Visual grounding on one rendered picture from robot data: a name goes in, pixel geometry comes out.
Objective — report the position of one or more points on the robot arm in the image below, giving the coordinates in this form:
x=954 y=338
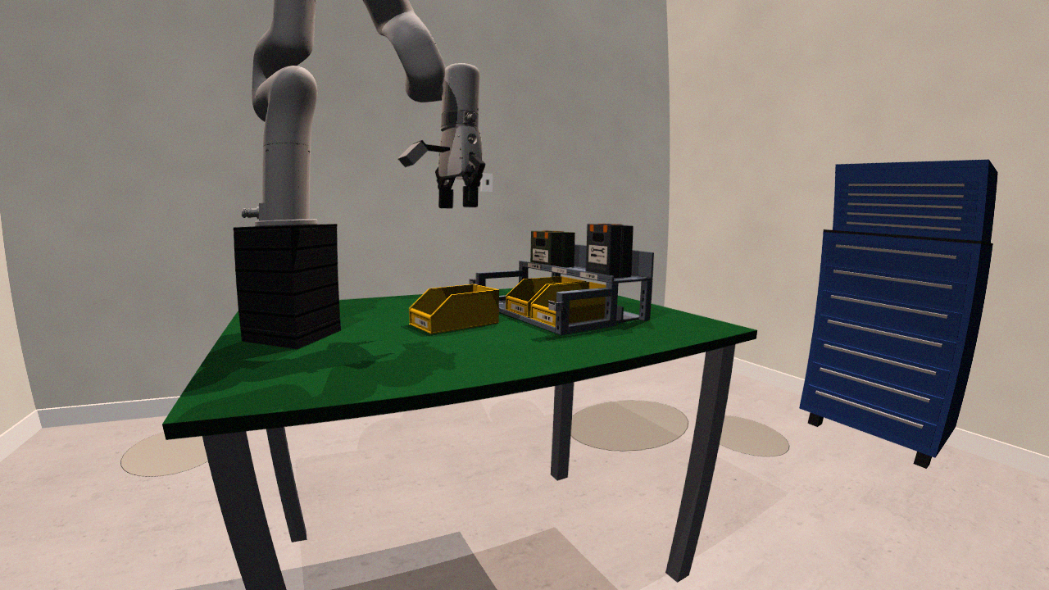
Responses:
x=291 y=94

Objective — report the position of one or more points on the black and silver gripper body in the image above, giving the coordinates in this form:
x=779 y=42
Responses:
x=461 y=139

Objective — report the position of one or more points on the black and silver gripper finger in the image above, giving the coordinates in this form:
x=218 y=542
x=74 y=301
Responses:
x=445 y=199
x=472 y=181

